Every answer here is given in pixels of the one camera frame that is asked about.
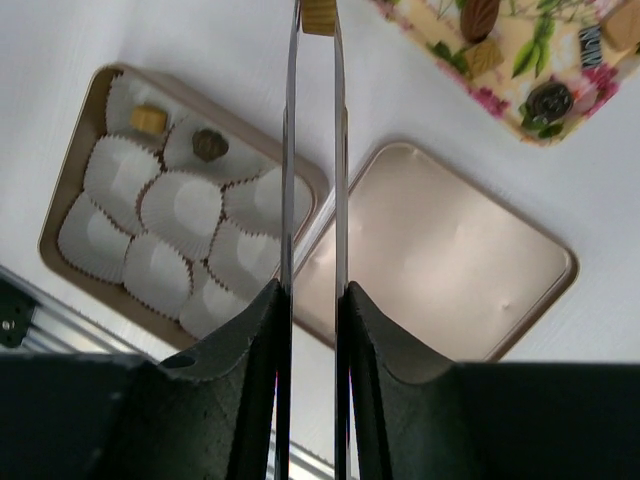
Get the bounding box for dark round chocolate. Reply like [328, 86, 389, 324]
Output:
[526, 81, 574, 122]

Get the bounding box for tan leaf chocolate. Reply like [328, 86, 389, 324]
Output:
[463, 38, 504, 79]

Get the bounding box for dark crown chocolate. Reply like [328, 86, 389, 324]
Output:
[192, 129, 229, 162]

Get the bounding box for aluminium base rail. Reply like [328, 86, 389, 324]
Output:
[0, 264, 334, 480]

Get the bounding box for yellow round chocolate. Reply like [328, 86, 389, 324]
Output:
[301, 0, 337, 37]

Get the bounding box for white paper cup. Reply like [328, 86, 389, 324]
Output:
[83, 135, 161, 235]
[123, 232, 192, 319]
[222, 167, 314, 236]
[105, 74, 175, 139]
[207, 220, 280, 300]
[178, 264, 249, 340]
[57, 193, 131, 284]
[163, 116, 271, 183]
[139, 171, 223, 261]

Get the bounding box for tan square chocolate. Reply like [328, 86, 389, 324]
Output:
[601, 0, 639, 51]

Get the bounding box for gold tin lid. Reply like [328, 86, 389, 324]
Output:
[292, 140, 581, 364]

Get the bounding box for brown oval chocolate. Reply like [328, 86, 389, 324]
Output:
[460, 0, 500, 43]

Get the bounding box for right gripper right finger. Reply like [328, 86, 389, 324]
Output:
[347, 282, 485, 479]

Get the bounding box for yellow square chocolate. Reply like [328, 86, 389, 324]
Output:
[129, 104, 168, 135]

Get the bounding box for metal tongs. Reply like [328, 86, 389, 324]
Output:
[274, 1, 352, 479]

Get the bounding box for floral tray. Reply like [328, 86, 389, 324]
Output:
[376, 0, 639, 145]

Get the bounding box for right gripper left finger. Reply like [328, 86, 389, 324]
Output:
[107, 280, 280, 479]

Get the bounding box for striped dark chocolate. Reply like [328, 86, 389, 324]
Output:
[578, 24, 603, 70]

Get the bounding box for gold tin box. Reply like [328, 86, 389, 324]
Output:
[37, 62, 331, 351]

